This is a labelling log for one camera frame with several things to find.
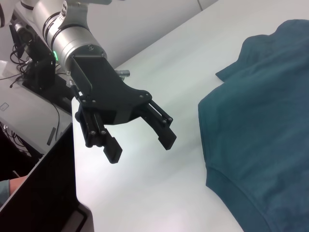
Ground white desk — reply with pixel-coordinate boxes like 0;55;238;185
0;59;73;158

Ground silver cable connector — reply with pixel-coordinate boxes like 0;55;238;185
115;69;131;78

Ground teal blue shirt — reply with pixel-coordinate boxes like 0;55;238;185
197;19;309;232

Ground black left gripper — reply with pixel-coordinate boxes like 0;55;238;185
70;56;178;165

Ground person's bare hand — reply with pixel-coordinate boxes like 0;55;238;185
8;175;28;194

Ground grey green sleeved forearm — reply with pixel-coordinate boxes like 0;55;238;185
0;180;11;206

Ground black monitor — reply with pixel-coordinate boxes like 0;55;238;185
0;122;95;232

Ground black electronics box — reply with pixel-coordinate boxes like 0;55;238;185
9;20;57;92

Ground black cable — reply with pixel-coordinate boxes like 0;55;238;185
49;101;61;142

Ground black flat stick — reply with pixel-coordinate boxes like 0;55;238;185
46;126;57;146

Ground tangled black cables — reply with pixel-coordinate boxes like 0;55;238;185
9;47;32;88

